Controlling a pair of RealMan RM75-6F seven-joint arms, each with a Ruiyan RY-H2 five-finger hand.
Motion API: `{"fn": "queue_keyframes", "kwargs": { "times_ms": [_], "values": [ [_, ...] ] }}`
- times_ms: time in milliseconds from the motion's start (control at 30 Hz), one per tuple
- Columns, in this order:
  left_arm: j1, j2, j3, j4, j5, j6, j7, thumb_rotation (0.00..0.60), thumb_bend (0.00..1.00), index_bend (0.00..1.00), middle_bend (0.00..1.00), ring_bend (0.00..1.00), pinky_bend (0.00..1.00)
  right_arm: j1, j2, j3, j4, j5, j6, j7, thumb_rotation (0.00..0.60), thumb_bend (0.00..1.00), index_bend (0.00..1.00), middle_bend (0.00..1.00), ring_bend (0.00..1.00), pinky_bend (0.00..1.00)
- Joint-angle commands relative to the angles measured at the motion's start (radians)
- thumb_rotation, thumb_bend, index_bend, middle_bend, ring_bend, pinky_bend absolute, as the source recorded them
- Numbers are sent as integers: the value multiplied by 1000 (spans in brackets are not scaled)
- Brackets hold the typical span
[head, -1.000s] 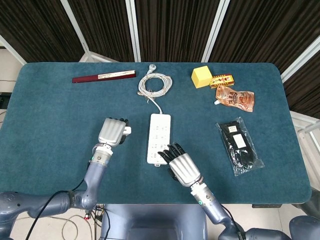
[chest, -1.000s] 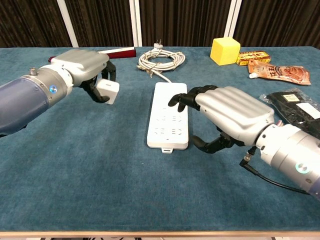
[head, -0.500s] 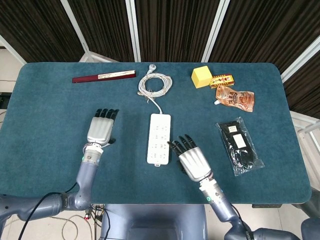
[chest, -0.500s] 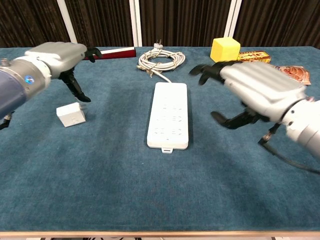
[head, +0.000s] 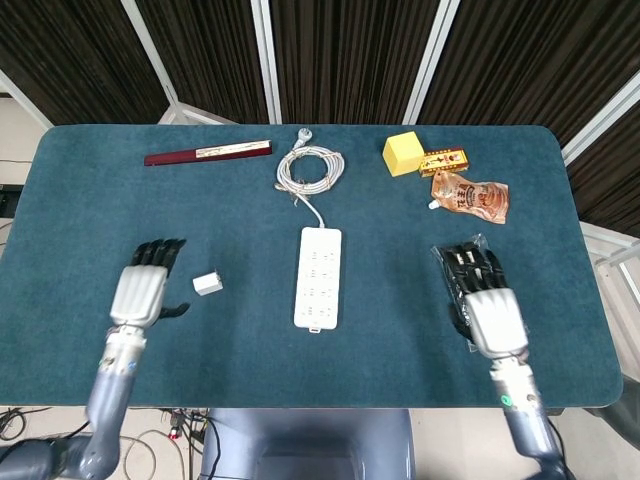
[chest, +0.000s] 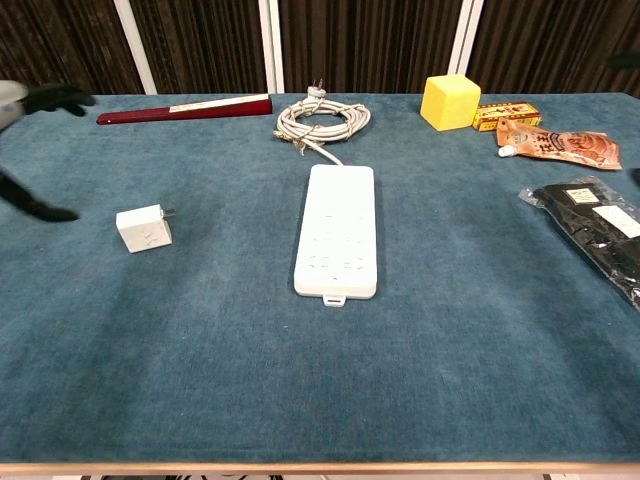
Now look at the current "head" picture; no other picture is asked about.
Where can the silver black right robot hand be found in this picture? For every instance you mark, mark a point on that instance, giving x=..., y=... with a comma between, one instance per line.
x=495, y=320

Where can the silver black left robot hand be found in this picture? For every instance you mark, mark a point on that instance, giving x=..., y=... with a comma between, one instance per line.
x=140, y=290

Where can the white charger plug adapter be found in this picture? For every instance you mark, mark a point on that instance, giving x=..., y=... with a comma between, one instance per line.
x=206, y=284

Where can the white power strip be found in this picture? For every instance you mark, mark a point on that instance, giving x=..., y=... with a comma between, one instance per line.
x=317, y=280

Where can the blue grey right robot arm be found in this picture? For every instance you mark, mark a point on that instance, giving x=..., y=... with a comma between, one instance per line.
x=525, y=425

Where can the blue grey left robot arm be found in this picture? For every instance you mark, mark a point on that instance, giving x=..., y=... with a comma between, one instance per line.
x=107, y=400

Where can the orange spout sauce pouch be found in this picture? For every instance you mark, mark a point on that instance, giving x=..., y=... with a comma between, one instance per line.
x=475, y=200

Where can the teal table mat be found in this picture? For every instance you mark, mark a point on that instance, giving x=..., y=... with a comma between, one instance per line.
x=250, y=360

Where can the dark red folded fan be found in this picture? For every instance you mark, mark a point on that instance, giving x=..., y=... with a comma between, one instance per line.
x=170, y=159

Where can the black floor box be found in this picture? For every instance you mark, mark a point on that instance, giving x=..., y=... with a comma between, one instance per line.
x=10, y=200

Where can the yellow red small carton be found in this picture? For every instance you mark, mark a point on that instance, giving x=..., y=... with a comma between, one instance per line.
x=450, y=160

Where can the yellow foam cube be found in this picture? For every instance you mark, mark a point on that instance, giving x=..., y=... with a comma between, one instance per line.
x=400, y=155

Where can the blue grey robot torso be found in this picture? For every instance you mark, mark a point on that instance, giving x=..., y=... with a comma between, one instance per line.
x=310, y=440

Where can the white metal floor frame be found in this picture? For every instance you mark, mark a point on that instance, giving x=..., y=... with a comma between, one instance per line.
x=615, y=260

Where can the white partition frame post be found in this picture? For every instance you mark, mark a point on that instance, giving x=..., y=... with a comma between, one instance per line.
x=431, y=60
x=600, y=120
x=150, y=50
x=25, y=104
x=267, y=60

